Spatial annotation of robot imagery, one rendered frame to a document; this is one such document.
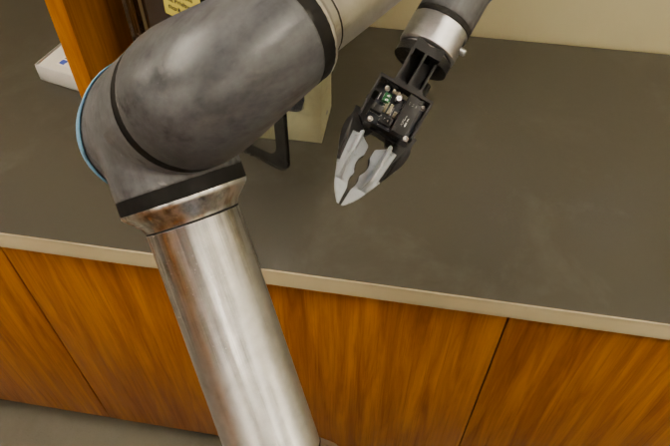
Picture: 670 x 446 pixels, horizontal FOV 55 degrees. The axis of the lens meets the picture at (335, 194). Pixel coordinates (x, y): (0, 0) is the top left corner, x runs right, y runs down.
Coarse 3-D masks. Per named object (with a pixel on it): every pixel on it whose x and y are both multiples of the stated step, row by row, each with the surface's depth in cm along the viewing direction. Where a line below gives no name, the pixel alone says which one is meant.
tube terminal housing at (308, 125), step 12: (324, 84) 115; (312, 96) 112; (324, 96) 116; (312, 108) 114; (324, 108) 118; (288, 120) 117; (300, 120) 117; (312, 120) 116; (324, 120) 120; (288, 132) 120; (300, 132) 119; (312, 132) 119; (324, 132) 122
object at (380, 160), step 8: (376, 152) 79; (384, 152) 79; (392, 152) 79; (368, 160) 80; (376, 160) 79; (384, 160) 77; (392, 160) 79; (368, 168) 79; (376, 168) 77; (384, 168) 79; (360, 176) 79; (368, 176) 79; (376, 176) 75; (360, 184) 79; (368, 184) 76; (376, 184) 79; (352, 192) 78; (360, 192) 78; (368, 192) 78; (344, 200) 78; (352, 200) 78
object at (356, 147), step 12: (360, 132) 77; (348, 144) 79; (360, 144) 79; (348, 156) 74; (360, 156) 79; (336, 168) 79; (348, 168) 79; (336, 180) 78; (348, 180) 79; (336, 192) 78
